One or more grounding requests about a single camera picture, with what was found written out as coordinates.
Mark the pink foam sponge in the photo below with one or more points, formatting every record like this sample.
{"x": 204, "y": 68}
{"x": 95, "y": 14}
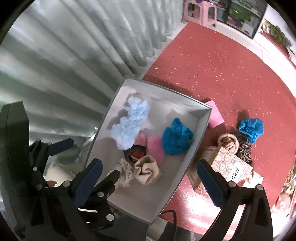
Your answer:
{"x": 216, "y": 118}
{"x": 155, "y": 149}

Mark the pink plastic stool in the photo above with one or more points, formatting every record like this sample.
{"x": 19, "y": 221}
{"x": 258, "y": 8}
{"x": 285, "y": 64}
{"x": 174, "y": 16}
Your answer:
{"x": 203, "y": 13}

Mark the light blue fluffy cloth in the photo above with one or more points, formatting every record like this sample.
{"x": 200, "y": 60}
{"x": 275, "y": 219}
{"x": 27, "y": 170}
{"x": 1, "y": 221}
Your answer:
{"x": 126, "y": 131}

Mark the white red printed carton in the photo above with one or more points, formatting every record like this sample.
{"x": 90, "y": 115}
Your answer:
{"x": 252, "y": 180}

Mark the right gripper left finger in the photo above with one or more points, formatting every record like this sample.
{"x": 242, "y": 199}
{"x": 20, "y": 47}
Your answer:
{"x": 85, "y": 181}

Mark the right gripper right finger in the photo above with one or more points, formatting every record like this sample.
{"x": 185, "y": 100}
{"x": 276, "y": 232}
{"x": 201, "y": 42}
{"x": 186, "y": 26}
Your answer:
{"x": 214, "y": 183}

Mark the pink knitted sock roll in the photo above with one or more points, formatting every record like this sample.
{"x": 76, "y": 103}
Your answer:
{"x": 138, "y": 150}

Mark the red speckled table cloth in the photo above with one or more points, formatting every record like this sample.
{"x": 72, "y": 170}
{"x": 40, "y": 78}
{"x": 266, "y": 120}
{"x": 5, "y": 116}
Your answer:
{"x": 206, "y": 65}

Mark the pink knitted scrunchie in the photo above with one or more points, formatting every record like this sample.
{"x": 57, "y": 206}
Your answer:
{"x": 229, "y": 142}

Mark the white polka dot scarf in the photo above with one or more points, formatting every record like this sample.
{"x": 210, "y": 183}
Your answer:
{"x": 126, "y": 173}

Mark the dark display cabinet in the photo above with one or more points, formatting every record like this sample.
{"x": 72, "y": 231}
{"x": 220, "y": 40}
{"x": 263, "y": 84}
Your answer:
{"x": 243, "y": 15}

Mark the grey pleated curtain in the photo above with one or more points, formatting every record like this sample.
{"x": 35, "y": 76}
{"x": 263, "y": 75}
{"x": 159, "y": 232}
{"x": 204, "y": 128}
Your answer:
{"x": 65, "y": 60}

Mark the leopard print cloth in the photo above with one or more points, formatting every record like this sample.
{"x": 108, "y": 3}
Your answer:
{"x": 244, "y": 149}

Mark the cluttered goods on shelf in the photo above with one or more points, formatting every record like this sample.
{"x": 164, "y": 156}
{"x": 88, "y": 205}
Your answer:
{"x": 278, "y": 38}

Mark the beige sock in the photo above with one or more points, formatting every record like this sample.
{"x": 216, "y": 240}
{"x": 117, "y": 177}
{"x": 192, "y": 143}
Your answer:
{"x": 147, "y": 171}

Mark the white open storage box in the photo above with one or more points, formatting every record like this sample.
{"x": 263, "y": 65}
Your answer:
{"x": 146, "y": 202}

